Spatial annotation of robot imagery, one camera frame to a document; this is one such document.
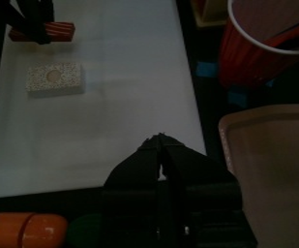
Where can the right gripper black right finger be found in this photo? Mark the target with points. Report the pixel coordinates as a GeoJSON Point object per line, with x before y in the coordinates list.
{"type": "Point", "coordinates": [199, 193]}

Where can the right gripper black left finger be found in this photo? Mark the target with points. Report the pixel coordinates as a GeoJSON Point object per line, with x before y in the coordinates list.
{"type": "Point", "coordinates": [132, 193]}

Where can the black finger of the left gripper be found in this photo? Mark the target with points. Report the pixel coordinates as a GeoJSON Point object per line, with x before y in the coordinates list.
{"type": "Point", "coordinates": [28, 24]}
{"type": "Point", "coordinates": [47, 11]}

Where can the red striped toy salmon slice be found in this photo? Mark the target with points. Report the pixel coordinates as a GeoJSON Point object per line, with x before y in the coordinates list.
{"type": "Point", "coordinates": [60, 31]}

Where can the white speckled toy rice block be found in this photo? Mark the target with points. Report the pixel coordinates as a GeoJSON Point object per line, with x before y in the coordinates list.
{"type": "Point", "coordinates": [53, 79]}

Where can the dark green toy food piece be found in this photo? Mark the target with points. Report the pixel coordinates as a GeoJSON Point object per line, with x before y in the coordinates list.
{"type": "Point", "coordinates": [84, 231]}

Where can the beige plastic tray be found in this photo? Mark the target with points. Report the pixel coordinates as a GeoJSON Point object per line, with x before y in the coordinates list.
{"type": "Point", "coordinates": [276, 174]}

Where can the orange toy food piece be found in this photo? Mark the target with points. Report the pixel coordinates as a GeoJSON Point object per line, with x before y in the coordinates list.
{"type": "Point", "coordinates": [24, 230]}

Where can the white cutting mat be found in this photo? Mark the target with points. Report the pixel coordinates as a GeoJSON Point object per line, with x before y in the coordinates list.
{"type": "Point", "coordinates": [104, 97]}

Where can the blue tape piece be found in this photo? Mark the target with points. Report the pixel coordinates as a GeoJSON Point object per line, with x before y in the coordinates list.
{"type": "Point", "coordinates": [207, 69]}
{"type": "Point", "coordinates": [237, 98]}

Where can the yellow wooden box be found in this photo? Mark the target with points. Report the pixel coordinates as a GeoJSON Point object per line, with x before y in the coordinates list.
{"type": "Point", "coordinates": [209, 13]}

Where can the red ribbed paper cup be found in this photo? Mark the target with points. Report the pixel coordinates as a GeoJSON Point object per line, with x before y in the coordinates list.
{"type": "Point", "coordinates": [259, 42]}

